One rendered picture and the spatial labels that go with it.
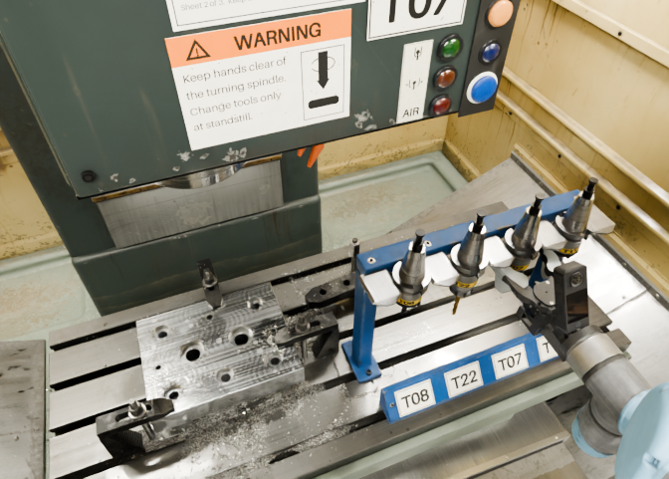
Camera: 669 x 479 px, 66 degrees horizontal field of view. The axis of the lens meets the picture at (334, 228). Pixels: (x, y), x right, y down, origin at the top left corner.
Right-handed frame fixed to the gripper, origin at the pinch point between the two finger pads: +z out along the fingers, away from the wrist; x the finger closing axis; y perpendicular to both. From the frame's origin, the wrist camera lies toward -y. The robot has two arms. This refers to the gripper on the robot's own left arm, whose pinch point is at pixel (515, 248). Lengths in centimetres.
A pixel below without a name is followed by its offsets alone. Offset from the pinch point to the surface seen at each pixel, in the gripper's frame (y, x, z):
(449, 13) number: -50, -27, -5
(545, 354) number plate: 25.9, 8.4, -10.7
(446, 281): -2.6, -17.0, -3.7
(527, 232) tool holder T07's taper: -6.9, -1.3, -2.1
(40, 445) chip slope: 57, -102, 23
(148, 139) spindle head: -43, -56, -6
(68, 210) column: 18, -81, 60
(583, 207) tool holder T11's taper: -8.7, 10.0, -1.9
